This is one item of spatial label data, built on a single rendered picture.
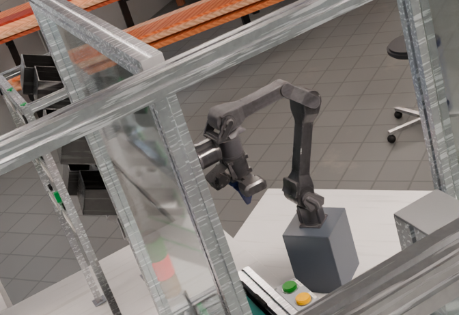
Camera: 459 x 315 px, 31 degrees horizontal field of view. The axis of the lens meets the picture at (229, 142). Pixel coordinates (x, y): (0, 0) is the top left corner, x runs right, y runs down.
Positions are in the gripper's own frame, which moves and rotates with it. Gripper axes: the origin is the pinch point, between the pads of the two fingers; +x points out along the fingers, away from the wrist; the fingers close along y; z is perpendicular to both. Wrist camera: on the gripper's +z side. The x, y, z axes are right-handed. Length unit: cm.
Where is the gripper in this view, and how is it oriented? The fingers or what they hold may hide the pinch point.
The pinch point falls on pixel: (244, 192)
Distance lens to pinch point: 212.2
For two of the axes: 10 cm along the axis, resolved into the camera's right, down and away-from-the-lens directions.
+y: 4.4, 3.0, -8.5
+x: 2.7, 8.6, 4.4
